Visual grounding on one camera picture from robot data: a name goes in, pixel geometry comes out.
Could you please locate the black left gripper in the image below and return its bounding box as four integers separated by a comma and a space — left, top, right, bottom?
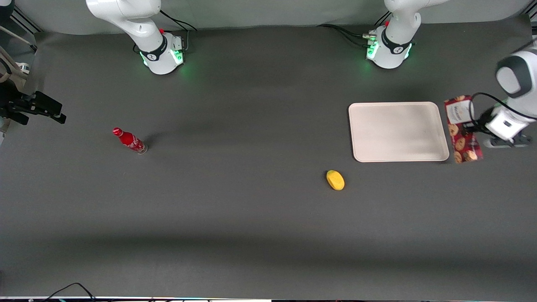
462, 104, 532, 142

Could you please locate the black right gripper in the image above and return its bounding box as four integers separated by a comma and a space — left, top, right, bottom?
0, 79, 67, 126

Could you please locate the red cookie box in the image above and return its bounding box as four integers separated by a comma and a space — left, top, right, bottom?
444, 95, 484, 164

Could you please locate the beige plastic tray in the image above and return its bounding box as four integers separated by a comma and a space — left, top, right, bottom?
348, 102, 450, 163

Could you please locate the beige stand rod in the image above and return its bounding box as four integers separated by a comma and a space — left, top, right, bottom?
0, 24, 31, 84

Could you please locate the red cola bottle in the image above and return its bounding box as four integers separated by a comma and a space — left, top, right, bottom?
112, 127, 148, 155

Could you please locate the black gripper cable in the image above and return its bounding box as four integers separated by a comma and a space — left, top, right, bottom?
469, 92, 521, 128

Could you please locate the metal frame rail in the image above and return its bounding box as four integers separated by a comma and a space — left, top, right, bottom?
10, 8, 43, 35

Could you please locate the black right arm base cable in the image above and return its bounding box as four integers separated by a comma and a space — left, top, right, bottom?
159, 9, 198, 53

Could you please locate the black arm base cable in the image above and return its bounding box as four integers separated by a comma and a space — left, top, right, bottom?
316, 11, 392, 47
159, 9, 198, 53

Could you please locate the black left arm base cable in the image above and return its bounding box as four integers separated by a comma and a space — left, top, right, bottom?
316, 11, 392, 47

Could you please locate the black loose cable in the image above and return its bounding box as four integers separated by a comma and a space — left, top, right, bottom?
42, 282, 98, 302

